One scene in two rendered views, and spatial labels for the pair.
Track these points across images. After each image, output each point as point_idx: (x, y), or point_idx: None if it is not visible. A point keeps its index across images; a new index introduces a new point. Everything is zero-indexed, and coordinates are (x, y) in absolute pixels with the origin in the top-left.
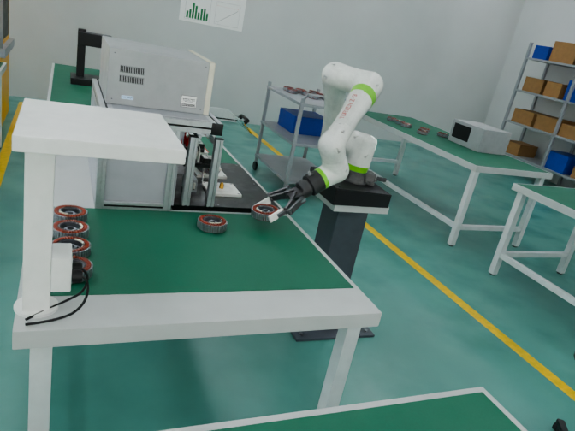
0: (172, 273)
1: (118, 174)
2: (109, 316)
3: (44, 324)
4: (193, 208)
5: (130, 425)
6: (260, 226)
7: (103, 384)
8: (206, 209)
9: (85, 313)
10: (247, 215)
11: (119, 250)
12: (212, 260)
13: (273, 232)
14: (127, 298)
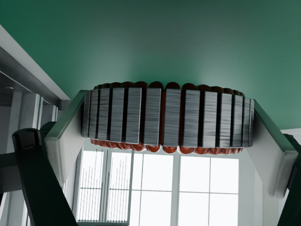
0: (286, 122)
1: (74, 164)
2: None
3: (288, 133)
4: (49, 96)
5: None
6: (169, 42)
7: None
8: (40, 88)
9: (294, 132)
10: (21, 35)
11: None
12: (294, 113)
13: (264, 30)
14: (298, 128)
